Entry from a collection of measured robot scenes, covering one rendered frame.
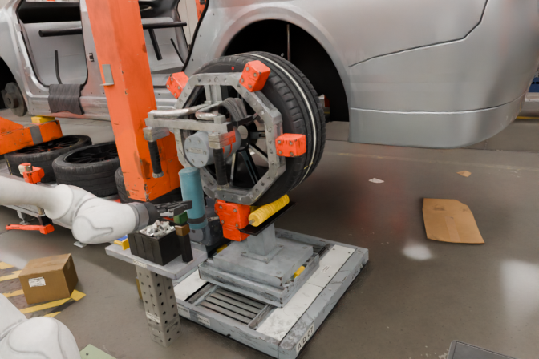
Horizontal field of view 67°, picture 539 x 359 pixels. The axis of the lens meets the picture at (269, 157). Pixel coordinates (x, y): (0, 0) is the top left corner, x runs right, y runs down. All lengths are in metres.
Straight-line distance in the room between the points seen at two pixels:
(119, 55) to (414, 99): 1.26
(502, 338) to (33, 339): 1.67
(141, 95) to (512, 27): 1.53
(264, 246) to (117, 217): 0.93
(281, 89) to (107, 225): 0.78
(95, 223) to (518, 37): 1.54
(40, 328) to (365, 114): 1.38
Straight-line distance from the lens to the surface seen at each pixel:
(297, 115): 1.56
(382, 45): 1.76
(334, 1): 1.83
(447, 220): 2.84
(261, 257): 2.00
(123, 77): 1.94
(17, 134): 3.84
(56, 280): 2.50
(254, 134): 1.70
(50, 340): 1.15
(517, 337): 2.05
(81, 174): 3.02
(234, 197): 1.74
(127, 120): 1.99
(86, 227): 1.19
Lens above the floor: 1.28
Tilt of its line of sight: 18 degrees down
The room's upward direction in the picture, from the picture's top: 6 degrees counter-clockwise
